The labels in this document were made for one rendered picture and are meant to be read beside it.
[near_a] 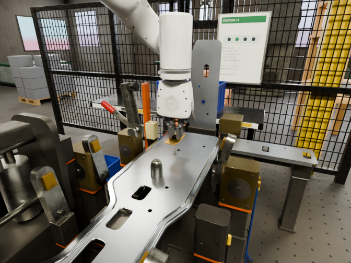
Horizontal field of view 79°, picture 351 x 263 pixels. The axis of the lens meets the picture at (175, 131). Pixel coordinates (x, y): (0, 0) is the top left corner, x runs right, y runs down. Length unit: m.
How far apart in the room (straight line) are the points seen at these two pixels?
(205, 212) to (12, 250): 0.38
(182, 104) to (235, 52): 0.58
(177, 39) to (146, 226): 0.42
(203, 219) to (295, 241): 0.50
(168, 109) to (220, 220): 0.31
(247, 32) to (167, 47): 0.60
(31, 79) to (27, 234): 5.45
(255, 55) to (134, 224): 0.89
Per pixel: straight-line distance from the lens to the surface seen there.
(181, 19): 0.56
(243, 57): 1.10
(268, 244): 0.87
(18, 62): 6.19
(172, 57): 0.56
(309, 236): 0.95
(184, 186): 0.54
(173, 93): 0.58
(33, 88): 5.93
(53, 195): 0.50
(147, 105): 0.77
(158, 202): 0.50
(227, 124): 0.84
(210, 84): 0.85
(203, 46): 0.85
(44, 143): 0.51
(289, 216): 0.89
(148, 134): 0.77
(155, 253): 0.28
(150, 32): 0.65
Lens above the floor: 1.32
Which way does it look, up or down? 22 degrees down
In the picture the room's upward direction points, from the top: straight up
